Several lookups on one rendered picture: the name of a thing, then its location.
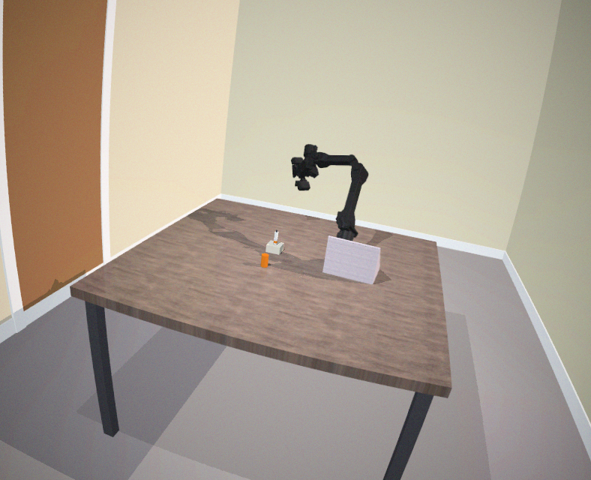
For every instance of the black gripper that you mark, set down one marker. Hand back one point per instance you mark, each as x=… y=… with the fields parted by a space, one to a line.
x=303 y=184

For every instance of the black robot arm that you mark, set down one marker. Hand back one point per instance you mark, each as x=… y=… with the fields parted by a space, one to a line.
x=345 y=218

